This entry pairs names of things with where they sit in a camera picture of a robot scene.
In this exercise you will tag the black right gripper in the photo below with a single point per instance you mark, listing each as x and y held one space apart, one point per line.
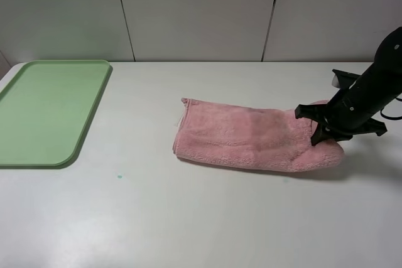
352 114

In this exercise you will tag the pink fluffy towel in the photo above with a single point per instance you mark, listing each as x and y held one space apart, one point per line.
254 139

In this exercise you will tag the green plastic tray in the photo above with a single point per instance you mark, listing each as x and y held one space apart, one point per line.
47 109

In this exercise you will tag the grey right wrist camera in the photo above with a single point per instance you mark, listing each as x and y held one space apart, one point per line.
343 80

